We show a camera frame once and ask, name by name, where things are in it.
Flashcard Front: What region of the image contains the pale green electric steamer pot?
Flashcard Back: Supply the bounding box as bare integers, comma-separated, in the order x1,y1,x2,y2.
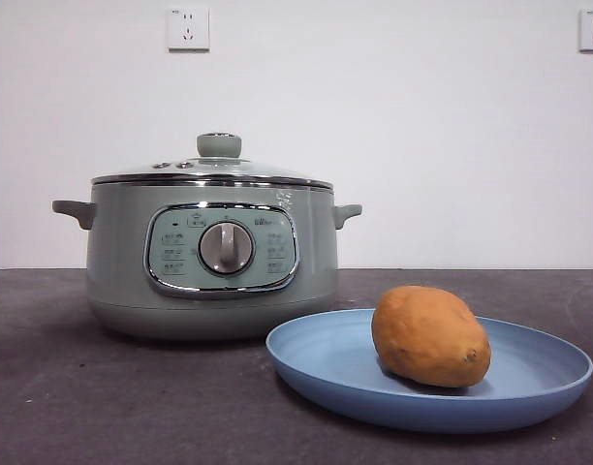
51,181,363,343

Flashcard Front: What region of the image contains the light blue round plate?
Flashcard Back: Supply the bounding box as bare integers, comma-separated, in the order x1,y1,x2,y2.
265,308,593,434

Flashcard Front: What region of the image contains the brown potato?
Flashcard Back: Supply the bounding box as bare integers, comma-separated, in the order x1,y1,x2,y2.
370,284,493,389

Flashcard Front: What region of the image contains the glass lid with green knob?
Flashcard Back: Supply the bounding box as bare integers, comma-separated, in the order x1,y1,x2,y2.
91,131,334,187

